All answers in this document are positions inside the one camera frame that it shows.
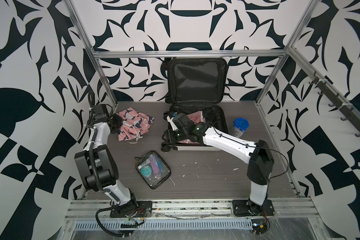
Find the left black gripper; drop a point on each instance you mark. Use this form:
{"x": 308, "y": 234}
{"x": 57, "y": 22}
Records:
{"x": 120, "y": 120}

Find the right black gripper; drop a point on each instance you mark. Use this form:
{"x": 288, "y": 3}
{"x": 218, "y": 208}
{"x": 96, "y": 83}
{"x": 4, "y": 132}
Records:
{"x": 172, "y": 136}

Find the red white striped shirt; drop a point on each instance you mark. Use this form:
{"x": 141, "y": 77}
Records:
{"x": 195, "y": 117}

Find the pink patterned shorts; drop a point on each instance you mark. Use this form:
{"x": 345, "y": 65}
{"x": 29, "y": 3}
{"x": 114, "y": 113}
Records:
{"x": 135, "y": 125}

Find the clear toiletry pouch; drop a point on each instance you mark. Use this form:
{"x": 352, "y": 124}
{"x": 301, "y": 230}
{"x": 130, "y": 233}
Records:
{"x": 153, "y": 169}

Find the blue lid plastic jar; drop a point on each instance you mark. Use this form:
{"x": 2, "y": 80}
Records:
{"x": 240, "y": 125}

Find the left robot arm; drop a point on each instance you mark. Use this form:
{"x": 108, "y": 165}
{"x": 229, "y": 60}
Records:
{"x": 97, "y": 168}

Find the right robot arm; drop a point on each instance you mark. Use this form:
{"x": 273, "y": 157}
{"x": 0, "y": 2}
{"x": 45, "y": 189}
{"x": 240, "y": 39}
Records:
{"x": 257, "y": 155}

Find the black open suitcase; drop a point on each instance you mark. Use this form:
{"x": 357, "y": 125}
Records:
{"x": 197, "y": 85}

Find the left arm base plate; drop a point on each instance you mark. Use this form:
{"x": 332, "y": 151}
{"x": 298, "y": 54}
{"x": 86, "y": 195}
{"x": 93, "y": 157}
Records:
{"x": 137, "y": 210}

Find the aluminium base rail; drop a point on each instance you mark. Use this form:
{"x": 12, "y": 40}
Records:
{"x": 199, "y": 208}

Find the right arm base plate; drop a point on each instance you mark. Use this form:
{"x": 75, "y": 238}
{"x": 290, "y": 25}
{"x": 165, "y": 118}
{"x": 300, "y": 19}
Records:
{"x": 245, "y": 208}

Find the white slotted cable duct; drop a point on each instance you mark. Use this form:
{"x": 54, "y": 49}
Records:
{"x": 193, "y": 224}

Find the aluminium cage frame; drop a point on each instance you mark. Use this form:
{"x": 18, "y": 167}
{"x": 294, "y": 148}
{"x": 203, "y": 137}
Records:
{"x": 128, "y": 40}

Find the wall hook rack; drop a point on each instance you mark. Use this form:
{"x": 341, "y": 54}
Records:
{"x": 337, "y": 101}

